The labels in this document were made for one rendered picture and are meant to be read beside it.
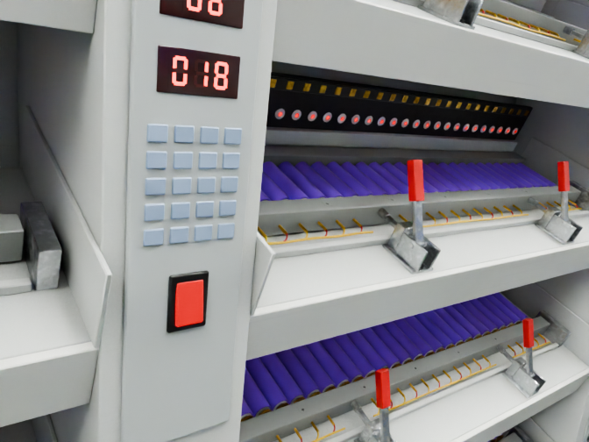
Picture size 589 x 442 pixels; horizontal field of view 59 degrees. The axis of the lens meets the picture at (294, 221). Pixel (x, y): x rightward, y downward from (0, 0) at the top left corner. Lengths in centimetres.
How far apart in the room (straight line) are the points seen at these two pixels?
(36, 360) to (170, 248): 8
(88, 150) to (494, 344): 59
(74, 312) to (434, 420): 42
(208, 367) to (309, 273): 11
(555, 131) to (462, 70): 43
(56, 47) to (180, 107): 10
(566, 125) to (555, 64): 31
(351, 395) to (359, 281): 18
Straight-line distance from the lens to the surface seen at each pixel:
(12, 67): 46
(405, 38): 39
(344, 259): 43
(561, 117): 87
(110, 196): 27
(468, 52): 45
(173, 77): 27
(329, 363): 58
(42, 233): 33
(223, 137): 29
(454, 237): 55
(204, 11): 28
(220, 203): 29
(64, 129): 33
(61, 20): 28
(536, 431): 96
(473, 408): 67
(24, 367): 29
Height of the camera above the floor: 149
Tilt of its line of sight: 14 degrees down
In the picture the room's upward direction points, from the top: 6 degrees clockwise
